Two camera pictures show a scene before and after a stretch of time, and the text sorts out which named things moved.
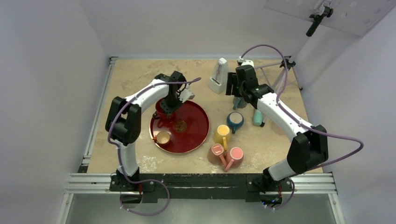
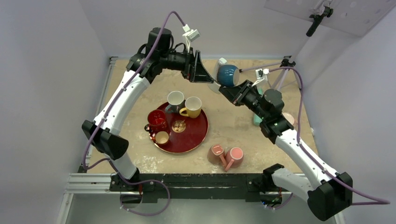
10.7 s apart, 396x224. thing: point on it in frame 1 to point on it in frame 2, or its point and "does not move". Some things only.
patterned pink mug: (215, 154) does not move
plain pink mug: (234, 157) does not move
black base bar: (200, 187) does not move
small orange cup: (163, 138) does not move
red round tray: (188, 129) does not move
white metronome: (218, 80) does not move
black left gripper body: (170, 103) to (179, 61)
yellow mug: (222, 136) to (193, 106)
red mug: (160, 114) to (157, 121)
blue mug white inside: (234, 121) to (228, 75)
